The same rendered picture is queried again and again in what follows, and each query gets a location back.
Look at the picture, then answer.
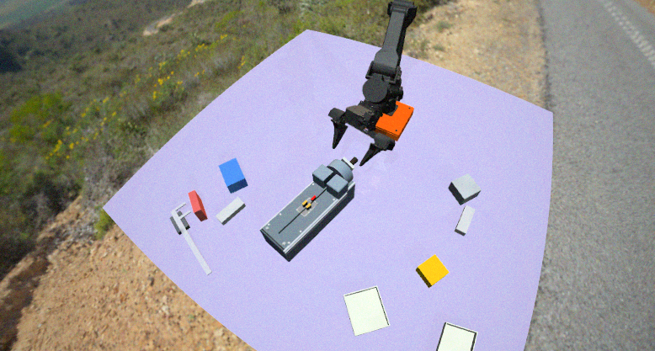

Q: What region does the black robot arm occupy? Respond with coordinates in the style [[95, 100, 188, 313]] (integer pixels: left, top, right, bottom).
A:
[[343, 0, 418, 128]]

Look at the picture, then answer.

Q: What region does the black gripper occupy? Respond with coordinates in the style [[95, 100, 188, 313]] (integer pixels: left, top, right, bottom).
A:
[[328, 100, 396, 167]]

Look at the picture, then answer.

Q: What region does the blue rectangular block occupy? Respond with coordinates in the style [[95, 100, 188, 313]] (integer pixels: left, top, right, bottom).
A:
[[219, 158, 248, 194]]

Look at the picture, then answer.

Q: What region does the yellow square block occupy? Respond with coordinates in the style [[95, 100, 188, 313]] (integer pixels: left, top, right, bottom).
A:
[[415, 255, 449, 288]]

